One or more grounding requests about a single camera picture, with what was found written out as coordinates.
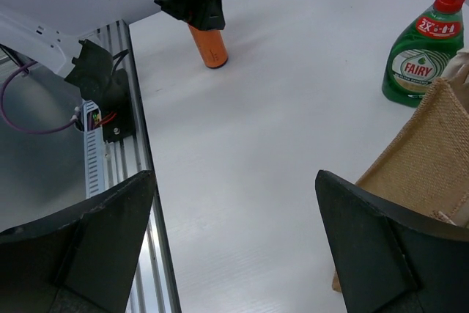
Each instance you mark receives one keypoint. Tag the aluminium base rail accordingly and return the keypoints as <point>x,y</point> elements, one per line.
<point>129,161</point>

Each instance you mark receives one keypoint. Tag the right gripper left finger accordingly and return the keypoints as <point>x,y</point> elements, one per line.
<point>79,259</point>

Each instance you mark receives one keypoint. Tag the white slotted cable duct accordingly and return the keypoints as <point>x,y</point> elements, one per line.
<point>93,150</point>

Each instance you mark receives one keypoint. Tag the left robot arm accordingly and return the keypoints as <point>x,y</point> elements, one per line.
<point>84,63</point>

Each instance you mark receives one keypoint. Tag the green dish soap bottle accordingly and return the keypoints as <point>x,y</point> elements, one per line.
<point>422,51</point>

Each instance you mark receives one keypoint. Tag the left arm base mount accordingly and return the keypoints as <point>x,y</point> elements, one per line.
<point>117,110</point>

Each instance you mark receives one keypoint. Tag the brown canvas bag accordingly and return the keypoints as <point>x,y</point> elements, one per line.
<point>425,167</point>

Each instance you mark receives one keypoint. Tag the orange spray bottle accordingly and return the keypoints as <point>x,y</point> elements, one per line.
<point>211,47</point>

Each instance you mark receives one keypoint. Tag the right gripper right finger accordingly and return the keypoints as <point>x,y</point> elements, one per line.
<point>389,258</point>

